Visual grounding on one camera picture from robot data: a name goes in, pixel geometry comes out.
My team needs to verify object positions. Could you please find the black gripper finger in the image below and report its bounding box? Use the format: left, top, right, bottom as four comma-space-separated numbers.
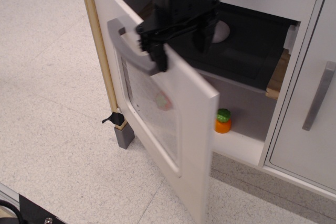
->
192, 19, 218, 52
149, 43, 168, 72

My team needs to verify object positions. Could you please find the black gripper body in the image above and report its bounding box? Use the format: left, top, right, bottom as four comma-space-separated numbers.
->
135, 0, 220, 52

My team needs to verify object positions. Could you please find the white oven door with window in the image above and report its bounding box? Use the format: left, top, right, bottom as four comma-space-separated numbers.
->
94, 0, 219, 223

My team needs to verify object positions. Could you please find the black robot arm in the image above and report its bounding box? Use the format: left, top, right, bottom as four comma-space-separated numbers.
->
136, 0, 220, 72

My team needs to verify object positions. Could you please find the dark grey oven tray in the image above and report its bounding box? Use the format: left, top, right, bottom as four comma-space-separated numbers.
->
165, 2, 295, 90

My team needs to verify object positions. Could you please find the white toy egg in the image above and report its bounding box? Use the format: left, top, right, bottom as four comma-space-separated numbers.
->
212, 20, 230, 44

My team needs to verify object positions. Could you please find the red toy strawberry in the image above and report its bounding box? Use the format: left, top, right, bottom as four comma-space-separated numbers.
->
154, 91, 173, 111

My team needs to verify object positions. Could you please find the white toy kitchen cabinet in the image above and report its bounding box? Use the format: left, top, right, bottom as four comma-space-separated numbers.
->
85, 0, 335, 211

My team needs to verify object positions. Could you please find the black clip on leg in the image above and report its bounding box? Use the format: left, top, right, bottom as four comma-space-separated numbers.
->
102, 112, 125, 126

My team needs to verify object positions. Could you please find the orange toy with green top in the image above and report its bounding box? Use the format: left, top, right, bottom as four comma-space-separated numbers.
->
215, 108, 232, 134

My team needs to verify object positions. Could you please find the grey cabinet foot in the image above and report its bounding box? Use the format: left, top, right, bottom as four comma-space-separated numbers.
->
114, 123, 135, 150

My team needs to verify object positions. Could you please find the white cupboard door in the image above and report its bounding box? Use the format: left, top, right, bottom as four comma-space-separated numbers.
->
267, 0, 335, 193

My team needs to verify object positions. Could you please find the grey oven door handle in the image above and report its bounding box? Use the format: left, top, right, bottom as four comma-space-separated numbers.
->
107, 18, 160, 76

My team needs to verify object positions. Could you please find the silver cupboard door handle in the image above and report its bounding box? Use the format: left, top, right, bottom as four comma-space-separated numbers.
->
302, 61, 335, 131

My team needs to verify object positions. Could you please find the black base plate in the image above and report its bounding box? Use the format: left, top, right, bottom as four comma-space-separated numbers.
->
19, 194, 66, 224

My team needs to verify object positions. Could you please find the aluminium frame rail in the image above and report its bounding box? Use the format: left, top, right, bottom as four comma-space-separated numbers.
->
0, 183, 20, 218

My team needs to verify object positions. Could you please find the black cable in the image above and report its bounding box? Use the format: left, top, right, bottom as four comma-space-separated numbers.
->
0, 199, 27, 224

